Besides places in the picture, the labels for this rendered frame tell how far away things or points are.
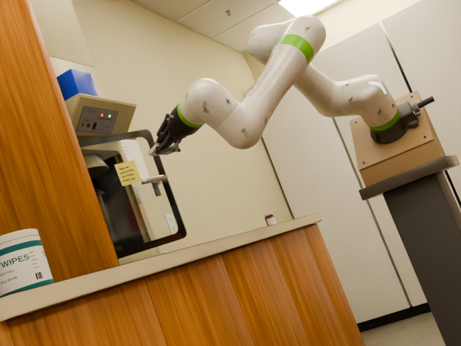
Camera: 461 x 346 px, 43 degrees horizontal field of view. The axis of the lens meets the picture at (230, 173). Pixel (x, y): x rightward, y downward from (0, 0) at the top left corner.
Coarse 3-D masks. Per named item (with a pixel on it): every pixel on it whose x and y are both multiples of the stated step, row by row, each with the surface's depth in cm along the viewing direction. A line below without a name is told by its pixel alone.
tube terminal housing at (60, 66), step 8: (56, 64) 195; (64, 64) 199; (72, 64) 203; (80, 64) 208; (56, 72) 193; (88, 72) 211; (96, 80) 213; (96, 88) 211; (104, 96) 214; (128, 256) 188; (136, 256) 192; (144, 256) 196; (152, 256) 200; (120, 264) 182
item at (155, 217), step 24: (96, 144) 187; (120, 144) 192; (144, 144) 198; (96, 168) 184; (144, 168) 194; (96, 192) 181; (120, 192) 186; (144, 192) 191; (168, 192) 197; (120, 216) 183; (144, 216) 188; (168, 216) 193; (120, 240) 180; (144, 240) 185; (168, 240) 190
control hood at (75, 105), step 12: (84, 96) 181; (96, 96) 187; (72, 108) 180; (108, 108) 194; (120, 108) 200; (132, 108) 206; (72, 120) 181; (120, 120) 203; (84, 132) 188; (120, 132) 206
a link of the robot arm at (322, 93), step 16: (256, 32) 188; (272, 32) 183; (256, 48) 187; (272, 48) 184; (304, 80) 202; (320, 80) 206; (320, 96) 209; (336, 96) 210; (320, 112) 217; (336, 112) 213
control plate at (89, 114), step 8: (88, 112) 186; (96, 112) 189; (104, 112) 193; (112, 112) 196; (80, 120) 184; (88, 120) 187; (96, 120) 191; (104, 120) 195; (112, 120) 198; (80, 128) 185; (88, 128) 189; (96, 128) 193; (104, 128) 196; (112, 128) 200
